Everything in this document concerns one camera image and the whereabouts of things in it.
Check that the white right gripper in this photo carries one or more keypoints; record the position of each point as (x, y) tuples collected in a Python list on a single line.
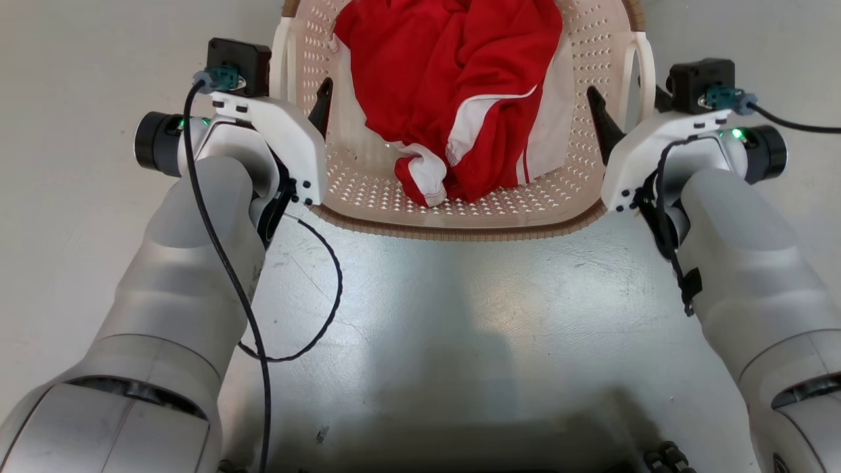
[(640, 161)]

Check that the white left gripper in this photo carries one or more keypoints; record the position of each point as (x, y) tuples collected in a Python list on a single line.
[(289, 138)]

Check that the beige perforated plastic laundry basket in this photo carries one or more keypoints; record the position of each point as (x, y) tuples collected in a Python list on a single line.
[(368, 190)]

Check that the black robot base connectors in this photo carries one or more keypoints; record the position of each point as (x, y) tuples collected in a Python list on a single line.
[(667, 458)]

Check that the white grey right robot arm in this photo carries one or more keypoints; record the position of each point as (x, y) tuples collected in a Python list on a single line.
[(742, 263)]

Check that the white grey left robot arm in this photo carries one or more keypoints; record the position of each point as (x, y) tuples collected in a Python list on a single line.
[(177, 276)]

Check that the red and white garment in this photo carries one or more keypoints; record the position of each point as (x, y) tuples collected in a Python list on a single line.
[(447, 85)]

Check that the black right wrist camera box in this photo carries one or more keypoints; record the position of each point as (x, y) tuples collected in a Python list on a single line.
[(696, 82)]

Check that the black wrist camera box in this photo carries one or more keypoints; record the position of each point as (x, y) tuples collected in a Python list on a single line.
[(240, 64), (696, 82)]

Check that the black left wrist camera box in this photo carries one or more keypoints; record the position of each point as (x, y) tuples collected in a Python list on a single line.
[(240, 64)]

